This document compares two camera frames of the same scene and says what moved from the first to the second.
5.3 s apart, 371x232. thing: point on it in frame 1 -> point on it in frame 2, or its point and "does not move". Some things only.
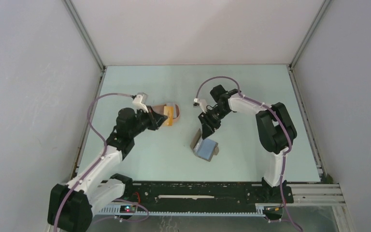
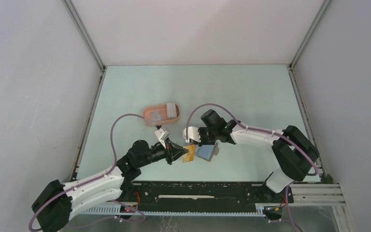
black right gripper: [208, 128] -> [203, 141]
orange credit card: [168, 111] -> [189, 156]
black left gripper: [155, 120] -> [176, 152]
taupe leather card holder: [205, 149] does not move
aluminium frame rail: [317, 195] does not move
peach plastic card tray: [159, 109] does not move
